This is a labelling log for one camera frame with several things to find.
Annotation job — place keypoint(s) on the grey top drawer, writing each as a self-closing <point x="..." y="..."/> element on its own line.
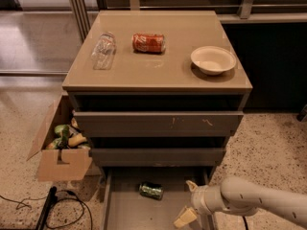
<point x="159" y="124"/>

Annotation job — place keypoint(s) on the grey drawer cabinet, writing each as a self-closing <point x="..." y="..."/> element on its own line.
<point x="167" y="82"/>

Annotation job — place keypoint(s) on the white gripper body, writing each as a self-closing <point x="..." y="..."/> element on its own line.
<point x="199" y="199"/>

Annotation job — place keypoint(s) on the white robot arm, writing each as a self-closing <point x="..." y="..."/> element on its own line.
<point x="239" y="197"/>

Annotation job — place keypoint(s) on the grey middle drawer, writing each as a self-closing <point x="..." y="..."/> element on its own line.
<point x="157" y="157"/>

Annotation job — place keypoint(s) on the grey open bottom drawer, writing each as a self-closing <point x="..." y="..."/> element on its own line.
<point x="125" y="209"/>

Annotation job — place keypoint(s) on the cardboard box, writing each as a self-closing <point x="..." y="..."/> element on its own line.
<point x="56" y="164"/>

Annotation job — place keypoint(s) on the white bowl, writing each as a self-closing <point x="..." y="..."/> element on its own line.
<point x="212" y="60"/>

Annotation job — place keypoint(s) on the snack items in box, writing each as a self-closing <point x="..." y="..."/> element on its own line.
<point x="68" y="136"/>

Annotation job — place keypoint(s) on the clear plastic bottle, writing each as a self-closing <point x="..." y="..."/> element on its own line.
<point x="104" y="51"/>

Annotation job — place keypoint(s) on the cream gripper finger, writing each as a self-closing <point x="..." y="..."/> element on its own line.
<point x="191" y="185"/>
<point x="186" y="216"/>

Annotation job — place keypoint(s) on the green soda can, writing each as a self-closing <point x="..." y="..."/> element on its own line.
<point x="151" y="190"/>

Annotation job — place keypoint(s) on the black bar on floor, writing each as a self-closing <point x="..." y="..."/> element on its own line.
<point x="49" y="202"/>

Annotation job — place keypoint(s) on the metal window frame rail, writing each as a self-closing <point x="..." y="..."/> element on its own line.
<point x="229" y="11"/>

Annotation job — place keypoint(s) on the orange soda can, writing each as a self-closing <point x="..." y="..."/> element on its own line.
<point x="148" y="43"/>

